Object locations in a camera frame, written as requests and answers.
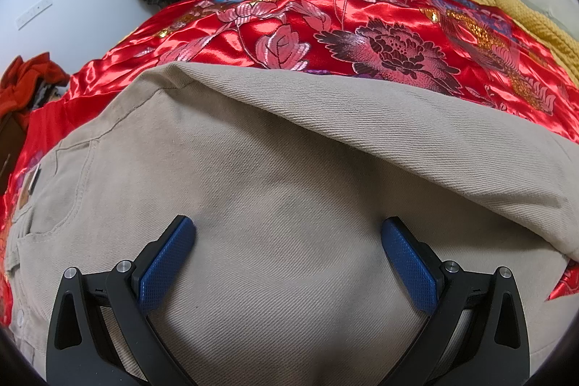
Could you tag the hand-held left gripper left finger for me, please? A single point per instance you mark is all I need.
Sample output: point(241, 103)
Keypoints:
point(165, 259)

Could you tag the orange clothes pile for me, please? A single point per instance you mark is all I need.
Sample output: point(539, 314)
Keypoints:
point(27, 83)

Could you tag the red floral satin blanket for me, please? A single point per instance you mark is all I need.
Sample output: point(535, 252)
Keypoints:
point(343, 28)

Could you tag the yellow knitted blanket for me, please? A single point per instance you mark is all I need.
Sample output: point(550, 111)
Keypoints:
point(524, 15)

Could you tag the beige pants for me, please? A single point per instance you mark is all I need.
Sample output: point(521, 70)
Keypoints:
point(289, 196)

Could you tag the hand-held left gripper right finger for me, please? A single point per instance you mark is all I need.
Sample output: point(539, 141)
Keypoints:
point(409, 264)

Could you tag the white wall switch panel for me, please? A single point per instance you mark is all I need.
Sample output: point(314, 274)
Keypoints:
point(32, 11)

